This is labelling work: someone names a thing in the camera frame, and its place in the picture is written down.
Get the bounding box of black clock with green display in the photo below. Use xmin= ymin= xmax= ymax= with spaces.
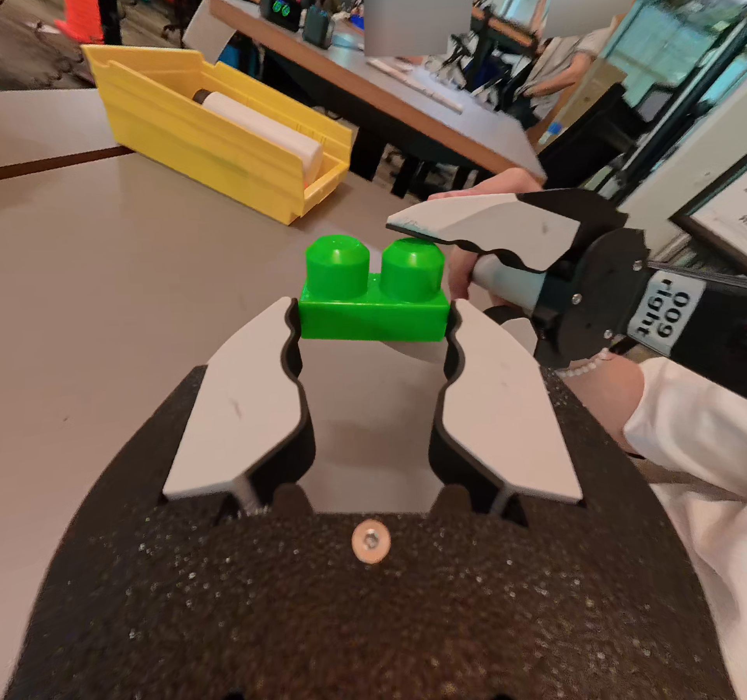
xmin=258 ymin=0 xmax=303 ymax=33

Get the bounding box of paper sheet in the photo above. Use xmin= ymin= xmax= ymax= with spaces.
xmin=370 ymin=55 xmax=469 ymax=113

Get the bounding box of green plastic object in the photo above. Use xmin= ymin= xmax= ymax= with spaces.
xmin=298 ymin=235 xmax=452 ymax=344

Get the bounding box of small black box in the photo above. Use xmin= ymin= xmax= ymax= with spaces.
xmin=300 ymin=5 xmax=337 ymax=51

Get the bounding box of person's right forearm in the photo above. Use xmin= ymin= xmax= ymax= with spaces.
xmin=558 ymin=350 xmax=646 ymax=452

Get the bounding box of white cylinder with black cap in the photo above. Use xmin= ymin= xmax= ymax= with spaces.
xmin=192 ymin=89 xmax=326 ymax=186

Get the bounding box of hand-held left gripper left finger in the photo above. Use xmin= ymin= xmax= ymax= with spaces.
xmin=161 ymin=298 xmax=316 ymax=508

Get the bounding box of orange traffic cone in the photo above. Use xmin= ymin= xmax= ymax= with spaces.
xmin=52 ymin=0 xmax=107 ymax=46

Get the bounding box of pearl bracelet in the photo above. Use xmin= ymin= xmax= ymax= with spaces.
xmin=550 ymin=348 xmax=615 ymax=380

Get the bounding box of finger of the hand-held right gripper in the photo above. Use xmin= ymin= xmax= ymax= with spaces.
xmin=384 ymin=194 xmax=586 ymax=271
xmin=468 ymin=254 xmax=552 ymax=317

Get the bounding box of person's right hand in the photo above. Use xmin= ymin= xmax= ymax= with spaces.
xmin=425 ymin=167 xmax=546 ymax=304

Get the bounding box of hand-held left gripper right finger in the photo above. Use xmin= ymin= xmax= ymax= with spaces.
xmin=429 ymin=300 xmax=582 ymax=516

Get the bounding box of grey desk with wooden edge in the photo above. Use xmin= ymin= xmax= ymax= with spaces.
xmin=209 ymin=0 xmax=548 ymax=183

